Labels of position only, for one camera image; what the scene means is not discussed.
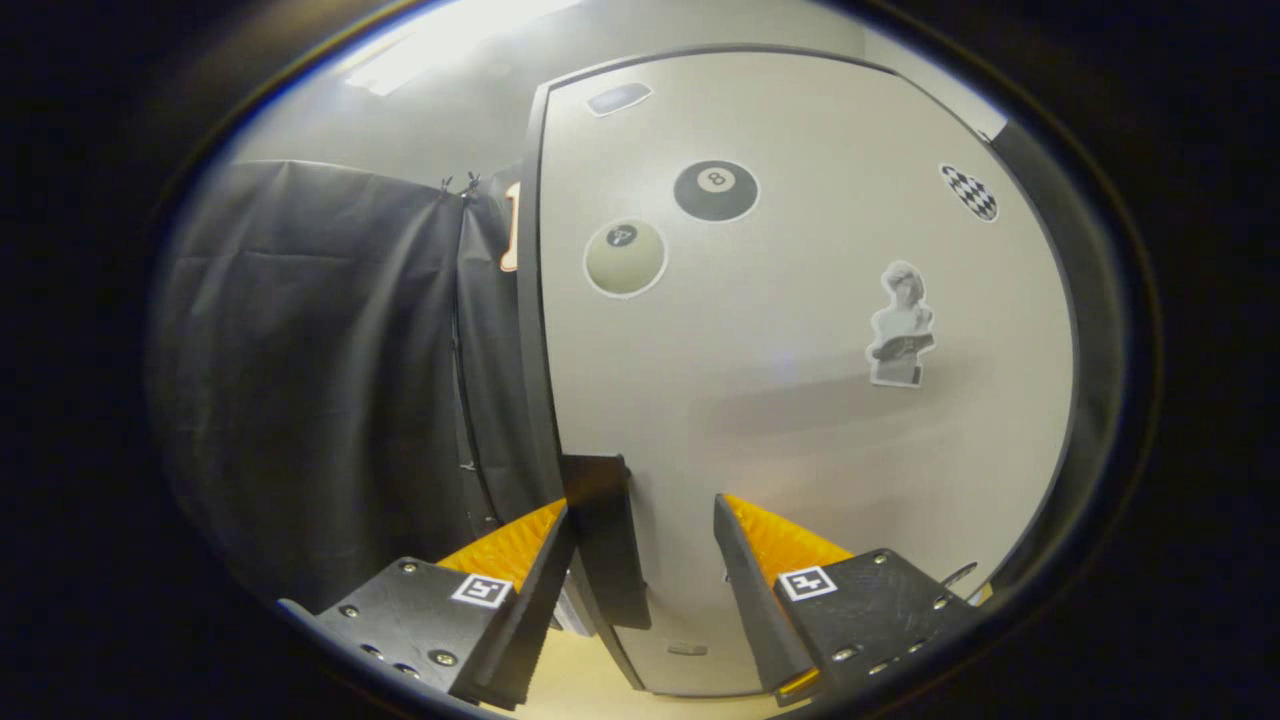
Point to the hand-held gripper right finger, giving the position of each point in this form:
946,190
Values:
755,600

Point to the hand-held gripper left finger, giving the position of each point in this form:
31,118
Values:
535,620

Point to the black backdrop cloth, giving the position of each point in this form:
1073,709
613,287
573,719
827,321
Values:
300,400

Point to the grey cabinet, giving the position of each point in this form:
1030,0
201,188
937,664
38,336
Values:
1098,330

